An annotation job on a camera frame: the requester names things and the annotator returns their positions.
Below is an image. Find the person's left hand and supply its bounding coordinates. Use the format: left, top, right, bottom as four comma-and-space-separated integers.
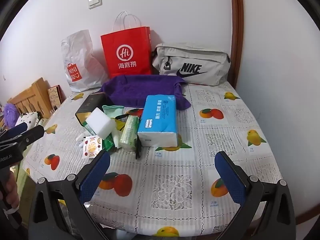
0, 172, 20, 211

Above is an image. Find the light green tissue packet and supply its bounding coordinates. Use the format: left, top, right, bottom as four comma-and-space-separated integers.
119, 115, 140, 152

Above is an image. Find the mint green cloth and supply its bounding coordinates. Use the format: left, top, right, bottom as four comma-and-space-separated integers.
102, 104, 125, 119

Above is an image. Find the white flowered cloth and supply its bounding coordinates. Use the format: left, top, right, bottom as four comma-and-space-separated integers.
15, 112, 39, 128

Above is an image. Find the purple towel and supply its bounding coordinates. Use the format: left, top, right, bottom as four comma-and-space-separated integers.
100, 75, 192, 110

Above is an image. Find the fruit printed packet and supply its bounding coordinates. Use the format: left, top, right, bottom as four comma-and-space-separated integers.
84, 134, 103, 158

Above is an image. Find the wooden door frame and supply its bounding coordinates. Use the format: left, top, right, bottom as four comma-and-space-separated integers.
229, 0, 244, 89

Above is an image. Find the dark tea tin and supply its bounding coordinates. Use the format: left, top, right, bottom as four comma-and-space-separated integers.
75, 92, 107, 125

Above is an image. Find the red paper bag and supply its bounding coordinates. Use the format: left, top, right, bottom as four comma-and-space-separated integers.
100, 11, 152, 79

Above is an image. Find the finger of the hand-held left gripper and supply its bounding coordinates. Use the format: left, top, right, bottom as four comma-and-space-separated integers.
0, 125, 46, 153
0, 122, 28, 140

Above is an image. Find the grey waist bag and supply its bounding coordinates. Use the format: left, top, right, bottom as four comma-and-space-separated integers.
151, 42, 232, 87

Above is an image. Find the dark green packet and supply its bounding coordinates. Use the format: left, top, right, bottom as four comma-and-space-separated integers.
101, 132, 118, 152

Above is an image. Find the white plastic shopping bag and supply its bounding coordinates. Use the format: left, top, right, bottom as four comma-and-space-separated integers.
61, 29, 108, 93

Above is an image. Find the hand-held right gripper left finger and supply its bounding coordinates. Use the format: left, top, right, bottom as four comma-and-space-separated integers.
29, 150, 112, 240

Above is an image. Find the patterned book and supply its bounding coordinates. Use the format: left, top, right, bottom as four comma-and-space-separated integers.
47, 85, 63, 109

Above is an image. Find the blue tissue pack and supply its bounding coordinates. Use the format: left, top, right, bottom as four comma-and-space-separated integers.
137, 95, 184, 147

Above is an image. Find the fruit print tablecloth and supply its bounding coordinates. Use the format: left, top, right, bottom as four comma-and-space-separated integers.
22, 80, 283, 238

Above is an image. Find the purple fluffy toy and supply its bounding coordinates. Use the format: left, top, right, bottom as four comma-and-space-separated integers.
2, 103, 19, 128

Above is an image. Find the wooden headboard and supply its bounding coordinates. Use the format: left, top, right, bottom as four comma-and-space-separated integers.
7, 77, 53, 120

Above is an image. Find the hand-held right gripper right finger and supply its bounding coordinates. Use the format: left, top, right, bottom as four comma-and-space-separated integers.
214, 151, 297, 240

